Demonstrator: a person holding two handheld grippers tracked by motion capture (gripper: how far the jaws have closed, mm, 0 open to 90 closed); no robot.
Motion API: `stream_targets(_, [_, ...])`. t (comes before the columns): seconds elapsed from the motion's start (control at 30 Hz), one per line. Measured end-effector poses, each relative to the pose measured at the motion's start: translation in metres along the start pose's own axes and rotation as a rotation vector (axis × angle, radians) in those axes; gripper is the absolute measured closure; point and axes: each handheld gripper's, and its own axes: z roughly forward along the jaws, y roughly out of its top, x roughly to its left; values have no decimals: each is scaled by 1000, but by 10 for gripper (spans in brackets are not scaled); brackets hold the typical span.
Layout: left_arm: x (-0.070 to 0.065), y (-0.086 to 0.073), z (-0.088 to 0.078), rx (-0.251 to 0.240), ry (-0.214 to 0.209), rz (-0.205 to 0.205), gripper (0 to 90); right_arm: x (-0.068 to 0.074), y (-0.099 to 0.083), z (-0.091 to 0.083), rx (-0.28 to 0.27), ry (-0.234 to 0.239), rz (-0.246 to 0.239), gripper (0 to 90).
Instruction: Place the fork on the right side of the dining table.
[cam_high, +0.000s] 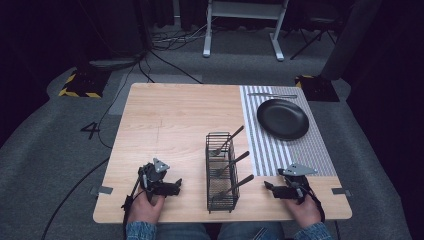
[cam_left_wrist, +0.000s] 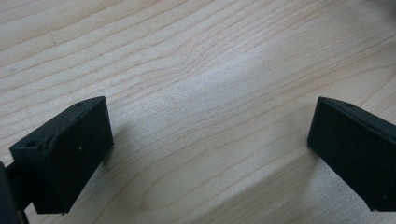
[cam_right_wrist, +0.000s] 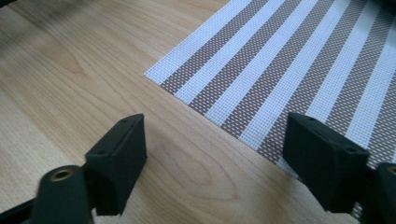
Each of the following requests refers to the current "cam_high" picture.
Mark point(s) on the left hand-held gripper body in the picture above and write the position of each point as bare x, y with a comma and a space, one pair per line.
154, 176

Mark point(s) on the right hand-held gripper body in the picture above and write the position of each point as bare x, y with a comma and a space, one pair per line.
296, 178

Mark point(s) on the person's left hand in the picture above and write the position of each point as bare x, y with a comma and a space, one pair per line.
146, 208

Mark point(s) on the person's right hand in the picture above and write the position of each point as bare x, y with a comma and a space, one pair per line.
305, 211

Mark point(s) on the grey striped placemat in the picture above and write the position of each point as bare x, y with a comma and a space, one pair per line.
266, 156

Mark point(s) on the black utensils in basket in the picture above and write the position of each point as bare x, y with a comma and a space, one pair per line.
235, 186

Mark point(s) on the grey tape piece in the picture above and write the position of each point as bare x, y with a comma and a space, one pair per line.
341, 191
101, 190

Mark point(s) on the black round plate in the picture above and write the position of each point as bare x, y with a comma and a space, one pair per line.
282, 119

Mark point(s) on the silver metal knife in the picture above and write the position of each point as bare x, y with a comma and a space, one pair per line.
273, 95

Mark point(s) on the black yellow striped stand base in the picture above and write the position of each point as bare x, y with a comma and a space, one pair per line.
83, 87
318, 88

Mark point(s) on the grey upright column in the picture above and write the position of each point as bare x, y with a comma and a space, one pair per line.
350, 40

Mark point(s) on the black tripod stand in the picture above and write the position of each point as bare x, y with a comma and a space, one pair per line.
316, 30

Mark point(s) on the white desk frame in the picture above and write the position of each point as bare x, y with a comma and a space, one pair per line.
245, 10

